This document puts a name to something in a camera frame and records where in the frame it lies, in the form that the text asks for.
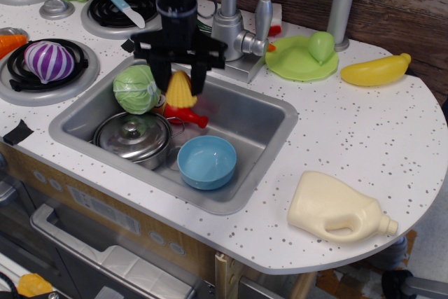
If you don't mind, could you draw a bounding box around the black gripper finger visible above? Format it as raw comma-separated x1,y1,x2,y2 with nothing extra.
190,61,208,96
149,57,173,92

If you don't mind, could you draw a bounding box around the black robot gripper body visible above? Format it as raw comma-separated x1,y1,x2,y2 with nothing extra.
131,11,227,70

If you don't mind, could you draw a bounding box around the yellow toy corn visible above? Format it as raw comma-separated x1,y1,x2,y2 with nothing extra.
165,70,197,109

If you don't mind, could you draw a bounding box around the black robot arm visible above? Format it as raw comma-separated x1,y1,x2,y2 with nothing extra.
131,0,228,96

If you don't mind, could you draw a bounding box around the blue plastic bowl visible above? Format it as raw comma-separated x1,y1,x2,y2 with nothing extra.
177,135,237,190

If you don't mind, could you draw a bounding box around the dark green toy stem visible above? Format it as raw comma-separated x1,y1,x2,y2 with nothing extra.
197,20,212,36

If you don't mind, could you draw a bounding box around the green toy cabbage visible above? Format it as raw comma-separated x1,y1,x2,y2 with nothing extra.
113,64,161,115

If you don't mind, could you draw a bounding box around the small black tape square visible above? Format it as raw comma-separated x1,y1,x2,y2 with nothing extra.
121,39,135,53

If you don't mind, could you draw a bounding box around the red toy ketchup bottle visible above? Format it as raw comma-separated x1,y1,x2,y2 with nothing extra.
151,104,209,129

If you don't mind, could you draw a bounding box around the silver toy faucet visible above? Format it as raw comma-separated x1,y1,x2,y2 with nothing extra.
211,0,273,83

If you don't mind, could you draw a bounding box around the steel pot with lid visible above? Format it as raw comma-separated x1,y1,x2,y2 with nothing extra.
93,112,186,170

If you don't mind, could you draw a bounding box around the silver metal sink basin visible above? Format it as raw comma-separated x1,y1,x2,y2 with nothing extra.
49,57,298,215

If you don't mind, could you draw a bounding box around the back right stove burner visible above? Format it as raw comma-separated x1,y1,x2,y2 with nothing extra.
80,0,162,40

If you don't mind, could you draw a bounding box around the light green plastic plate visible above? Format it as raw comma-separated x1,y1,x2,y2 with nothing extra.
265,36,339,81

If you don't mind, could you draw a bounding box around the purple striped toy onion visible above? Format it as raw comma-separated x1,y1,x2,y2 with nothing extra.
24,41,75,84

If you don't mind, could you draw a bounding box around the silver stove knob front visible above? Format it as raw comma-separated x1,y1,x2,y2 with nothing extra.
39,0,75,20

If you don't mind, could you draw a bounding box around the green toy pear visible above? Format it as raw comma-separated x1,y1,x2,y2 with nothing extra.
307,32,335,65

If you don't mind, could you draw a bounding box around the front left stove burner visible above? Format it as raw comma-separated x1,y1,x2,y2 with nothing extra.
1,39,99,106

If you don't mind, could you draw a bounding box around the black tape piece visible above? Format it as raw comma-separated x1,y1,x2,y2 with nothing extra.
3,120,34,146

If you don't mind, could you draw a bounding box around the orange toy carrot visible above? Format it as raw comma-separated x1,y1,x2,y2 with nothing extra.
0,34,28,59

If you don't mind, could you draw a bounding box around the silver vertical pole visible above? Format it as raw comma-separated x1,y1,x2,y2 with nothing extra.
326,0,353,52

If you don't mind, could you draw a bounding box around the yellow toy banana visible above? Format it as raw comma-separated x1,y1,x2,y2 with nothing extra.
340,53,412,87

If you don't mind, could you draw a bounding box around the cream toy detergent bottle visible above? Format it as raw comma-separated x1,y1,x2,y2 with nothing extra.
287,171,398,243

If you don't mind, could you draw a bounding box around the yellow object bottom left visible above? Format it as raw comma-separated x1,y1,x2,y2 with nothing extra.
17,273,53,298

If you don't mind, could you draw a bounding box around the blue handled toy knife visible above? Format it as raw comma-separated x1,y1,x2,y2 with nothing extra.
110,0,146,29

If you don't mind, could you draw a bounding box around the silver oven door handle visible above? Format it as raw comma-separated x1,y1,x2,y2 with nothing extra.
31,204,196,298

